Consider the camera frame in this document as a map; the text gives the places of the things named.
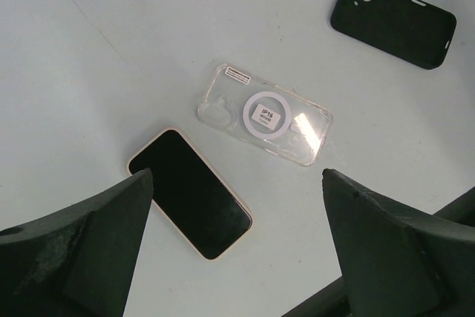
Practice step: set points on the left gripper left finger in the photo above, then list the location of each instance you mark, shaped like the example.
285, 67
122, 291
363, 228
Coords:
80, 260

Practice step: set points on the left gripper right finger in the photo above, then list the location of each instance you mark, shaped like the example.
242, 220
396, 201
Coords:
396, 260

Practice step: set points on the beige phone case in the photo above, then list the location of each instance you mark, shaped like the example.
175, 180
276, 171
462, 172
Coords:
208, 257

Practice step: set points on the black silicone phone case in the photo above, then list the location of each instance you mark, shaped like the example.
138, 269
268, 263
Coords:
412, 30

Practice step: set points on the clear magsafe phone case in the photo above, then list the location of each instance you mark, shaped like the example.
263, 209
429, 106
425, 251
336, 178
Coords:
261, 113

